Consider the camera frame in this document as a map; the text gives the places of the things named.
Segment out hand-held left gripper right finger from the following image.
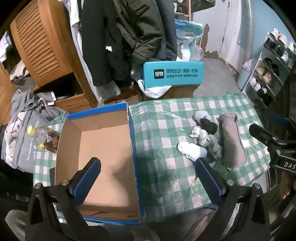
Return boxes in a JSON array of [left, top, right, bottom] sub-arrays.
[[195, 157, 271, 241]]

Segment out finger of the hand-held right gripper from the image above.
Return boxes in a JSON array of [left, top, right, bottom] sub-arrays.
[[249, 123, 289, 149]]

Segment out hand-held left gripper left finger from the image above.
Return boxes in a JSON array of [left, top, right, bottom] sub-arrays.
[[25, 157, 102, 241]]

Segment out white cloth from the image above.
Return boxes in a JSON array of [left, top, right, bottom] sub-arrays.
[[207, 136, 223, 160]]

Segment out white blue striped sock roll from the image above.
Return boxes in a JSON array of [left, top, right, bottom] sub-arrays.
[[178, 142, 208, 161]]

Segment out long grey sock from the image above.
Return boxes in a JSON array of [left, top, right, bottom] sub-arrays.
[[218, 113, 246, 168]]

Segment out blue-sided cardboard box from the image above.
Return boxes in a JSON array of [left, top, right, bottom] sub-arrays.
[[55, 102, 142, 226]]

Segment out white black patterned sock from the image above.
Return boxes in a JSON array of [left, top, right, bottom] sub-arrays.
[[189, 126, 216, 147]]

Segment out small white sock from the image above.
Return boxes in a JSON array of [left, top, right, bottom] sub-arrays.
[[194, 111, 210, 122]]

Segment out person's right forearm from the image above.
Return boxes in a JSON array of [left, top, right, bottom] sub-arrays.
[[266, 173, 296, 234]]

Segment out person's right hand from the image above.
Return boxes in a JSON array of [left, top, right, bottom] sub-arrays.
[[279, 171, 295, 200]]

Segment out light blue bin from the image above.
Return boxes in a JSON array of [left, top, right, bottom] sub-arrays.
[[236, 67, 251, 92]]

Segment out group of assorted shoes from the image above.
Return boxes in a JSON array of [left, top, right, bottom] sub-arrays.
[[248, 28, 296, 106]]

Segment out yellow-capped plastic bottle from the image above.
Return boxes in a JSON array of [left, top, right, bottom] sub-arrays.
[[27, 125, 61, 154]]

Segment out small white bag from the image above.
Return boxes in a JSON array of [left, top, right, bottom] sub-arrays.
[[242, 59, 255, 71]]

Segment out grey printed tote bag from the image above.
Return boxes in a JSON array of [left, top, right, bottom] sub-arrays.
[[1, 109, 50, 173]]

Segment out metal shoe rack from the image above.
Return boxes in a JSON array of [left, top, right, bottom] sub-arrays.
[[243, 31, 296, 109]]

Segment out wooden wardrobe drawer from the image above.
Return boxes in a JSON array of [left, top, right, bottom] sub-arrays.
[[54, 93, 89, 114]]

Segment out person's grey trouser leg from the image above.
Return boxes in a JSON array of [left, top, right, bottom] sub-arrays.
[[5, 210, 30, 241]]

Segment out white plastic bag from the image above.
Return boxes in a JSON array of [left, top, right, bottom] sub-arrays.
[[137, 79, 172, 99]]

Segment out clear plastic bag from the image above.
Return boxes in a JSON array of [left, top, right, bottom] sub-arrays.
[[191, 45, 205, 62]]

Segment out white door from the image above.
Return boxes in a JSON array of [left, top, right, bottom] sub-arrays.
[[220, 0, 252, 77]]

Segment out teal shoe box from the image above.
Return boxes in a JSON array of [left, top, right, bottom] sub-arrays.
[[143, 61, 205, 90]]

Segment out grey hoodie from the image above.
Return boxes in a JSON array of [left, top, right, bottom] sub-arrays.
[[10, 89, 70, 123]]

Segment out wooden wardrobe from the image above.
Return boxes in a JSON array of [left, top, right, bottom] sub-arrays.
[[0, 0, 97, 126]]

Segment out wooden louvred wardrobe door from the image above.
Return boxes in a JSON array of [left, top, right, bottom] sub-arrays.
[[9, 0, 77, 88], [0, 62, 16, 126]]

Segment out blue printed plastic bag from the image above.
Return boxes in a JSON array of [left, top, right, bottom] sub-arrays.
[[174, 19, 205, 62]]

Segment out grey folded clothes pile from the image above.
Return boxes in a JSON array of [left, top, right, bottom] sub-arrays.
[[9, 61, 33, 86]]

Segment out navy hanging coat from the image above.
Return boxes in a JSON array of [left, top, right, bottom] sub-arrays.
[[155, 0, 178, 61]]

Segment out black hanging coat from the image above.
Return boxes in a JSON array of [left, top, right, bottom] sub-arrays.
[[81, 0, 137, 87]]

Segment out wooden shelf unit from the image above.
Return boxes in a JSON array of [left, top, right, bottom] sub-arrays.
[[173, 0, 192, 20]]

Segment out white hanging garment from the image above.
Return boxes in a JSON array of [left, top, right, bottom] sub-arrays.
[[62, 0, 121, 99]]

